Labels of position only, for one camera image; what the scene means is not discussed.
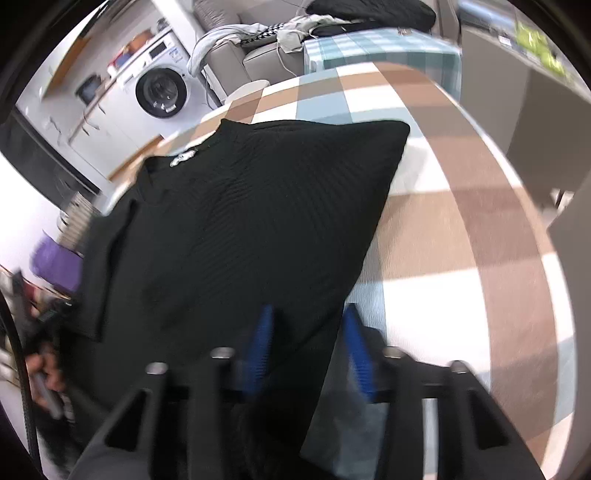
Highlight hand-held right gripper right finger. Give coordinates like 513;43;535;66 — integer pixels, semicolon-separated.
342;302;548;480

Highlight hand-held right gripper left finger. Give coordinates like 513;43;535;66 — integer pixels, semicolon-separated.
69;304;279;480

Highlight black knit sweater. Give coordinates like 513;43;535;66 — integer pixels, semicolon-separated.
59;119;411;480

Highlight person's left hand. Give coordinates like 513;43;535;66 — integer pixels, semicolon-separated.
25;353;68;393

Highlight purple plastic bin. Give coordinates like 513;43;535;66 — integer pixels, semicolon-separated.
29;232;87;295

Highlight grey slatted rack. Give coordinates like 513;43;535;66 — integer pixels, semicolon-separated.
57;191;101;258

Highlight brown blue checkered tablecloth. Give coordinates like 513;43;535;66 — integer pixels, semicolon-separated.
108;61;580;480

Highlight black door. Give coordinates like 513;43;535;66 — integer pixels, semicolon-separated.
0;110;101;209

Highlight white cabinet with wooden counter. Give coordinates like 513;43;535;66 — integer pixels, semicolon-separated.
46;69;164;182

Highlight dark cooking pot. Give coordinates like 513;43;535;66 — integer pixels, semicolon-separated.
75;73;103;105

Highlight grey cardboard box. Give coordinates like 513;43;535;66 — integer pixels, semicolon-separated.
546;185;591;356

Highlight white washing machine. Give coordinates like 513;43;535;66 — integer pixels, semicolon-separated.
116;30;207;136

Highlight grey sofa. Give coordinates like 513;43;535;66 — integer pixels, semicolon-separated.
194;0;441;95

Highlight orange basin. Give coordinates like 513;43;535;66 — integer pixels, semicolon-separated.
124;29;156;52

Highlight grey cloth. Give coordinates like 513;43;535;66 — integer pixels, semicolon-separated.
188;25;259;78

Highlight houndstooth cloth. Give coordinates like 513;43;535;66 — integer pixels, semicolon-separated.
239;21;286;48

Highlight white crumpled cloth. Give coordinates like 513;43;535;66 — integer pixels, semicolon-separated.
276;14;341;52

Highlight black knit cushion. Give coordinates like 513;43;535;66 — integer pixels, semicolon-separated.
306;0;437;34

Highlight green packets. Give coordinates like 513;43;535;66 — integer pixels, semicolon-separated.
513;19;568;78

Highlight black cable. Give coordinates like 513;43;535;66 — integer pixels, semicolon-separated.
0;291;38;468

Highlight white wall cabinet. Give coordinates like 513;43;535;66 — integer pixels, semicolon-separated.
41;11;118;100

